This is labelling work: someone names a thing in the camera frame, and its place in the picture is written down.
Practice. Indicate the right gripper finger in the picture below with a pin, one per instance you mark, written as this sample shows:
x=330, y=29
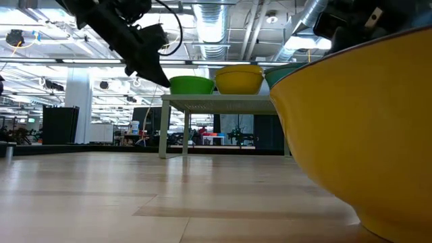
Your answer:
x=342, y=43

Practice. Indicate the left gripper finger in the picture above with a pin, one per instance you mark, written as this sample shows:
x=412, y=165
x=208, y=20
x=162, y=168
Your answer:
x=152, y=72

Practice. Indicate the green plastic bowl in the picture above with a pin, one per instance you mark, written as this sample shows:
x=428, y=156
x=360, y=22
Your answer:
x=191, y=86

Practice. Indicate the teal floral ceramic bowl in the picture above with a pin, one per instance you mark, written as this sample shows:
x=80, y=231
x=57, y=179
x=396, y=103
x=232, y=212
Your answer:
x=276, y=76

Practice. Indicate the yellow floral ceramic bowl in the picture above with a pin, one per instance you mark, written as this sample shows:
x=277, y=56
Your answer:
x=354, y=135
x=239, y=69
x=239, y=85

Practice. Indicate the black background robot arm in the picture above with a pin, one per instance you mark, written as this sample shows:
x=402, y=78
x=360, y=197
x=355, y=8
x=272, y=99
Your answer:
x=240, y=135

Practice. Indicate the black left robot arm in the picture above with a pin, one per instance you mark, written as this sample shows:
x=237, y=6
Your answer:
x=84, y=6

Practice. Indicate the black panel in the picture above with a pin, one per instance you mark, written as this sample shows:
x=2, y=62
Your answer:
x=153, y=119

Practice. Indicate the white bucket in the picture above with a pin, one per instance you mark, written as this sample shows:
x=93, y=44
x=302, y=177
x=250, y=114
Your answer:
x=135, y=127

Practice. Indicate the green perforated metal shelf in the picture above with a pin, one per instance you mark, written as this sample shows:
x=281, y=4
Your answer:
x=219, y=103

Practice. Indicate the black cabinet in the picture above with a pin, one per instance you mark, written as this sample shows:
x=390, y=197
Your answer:
x=60, y=125

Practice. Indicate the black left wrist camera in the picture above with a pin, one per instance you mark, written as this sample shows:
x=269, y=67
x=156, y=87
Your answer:
x=155, y=38

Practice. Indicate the silver ventilation duct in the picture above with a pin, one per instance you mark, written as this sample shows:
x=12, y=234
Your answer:
x=211, y=30
x=303, y=23

